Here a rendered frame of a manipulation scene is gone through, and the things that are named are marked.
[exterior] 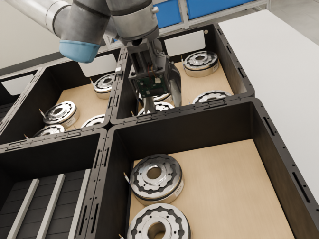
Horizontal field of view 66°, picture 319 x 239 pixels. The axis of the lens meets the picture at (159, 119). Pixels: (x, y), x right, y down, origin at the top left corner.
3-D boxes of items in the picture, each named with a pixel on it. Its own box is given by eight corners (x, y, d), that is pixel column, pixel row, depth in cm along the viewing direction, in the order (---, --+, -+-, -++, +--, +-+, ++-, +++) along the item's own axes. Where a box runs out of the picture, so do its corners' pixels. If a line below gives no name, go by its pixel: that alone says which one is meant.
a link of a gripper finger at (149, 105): (140, 128, 57) (137, 95, 51) (144, 111, 61) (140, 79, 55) (154, 128, 57) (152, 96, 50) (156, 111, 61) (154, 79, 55)
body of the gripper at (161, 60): (136, 102, 50) (114, 48, 42) (141, 79, 56) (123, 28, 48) (173, 96, 48) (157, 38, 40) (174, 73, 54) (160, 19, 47)
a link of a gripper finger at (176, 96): (177, 124, 55) (158, 94, 50) (177, 108, 60) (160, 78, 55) (190, 120, 54) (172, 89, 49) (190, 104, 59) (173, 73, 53)
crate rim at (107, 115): (47, 71, 87) (44, 66, 86) (127, 51, 83) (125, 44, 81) (-9, 159, 57) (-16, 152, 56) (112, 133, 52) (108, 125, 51)
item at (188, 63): (184, 56, 81) (183, 54, 80) (215, 50, 78) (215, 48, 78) (184, 72, 73) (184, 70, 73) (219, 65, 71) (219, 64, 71)
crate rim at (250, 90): (127, 51, 83) (125, 44, 81) (217, 28, 78) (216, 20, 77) (112, 133, 52) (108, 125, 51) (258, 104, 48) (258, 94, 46)
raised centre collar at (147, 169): (142, 167, 50) (141, 164, 49) (166, 161, 49) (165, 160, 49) (142, 188, 46) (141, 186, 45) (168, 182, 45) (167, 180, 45)
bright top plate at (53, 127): (39, 128, 71) (38, 126, 70) (70, 123, 68) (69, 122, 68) (22, 155, 63) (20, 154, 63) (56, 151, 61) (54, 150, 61)
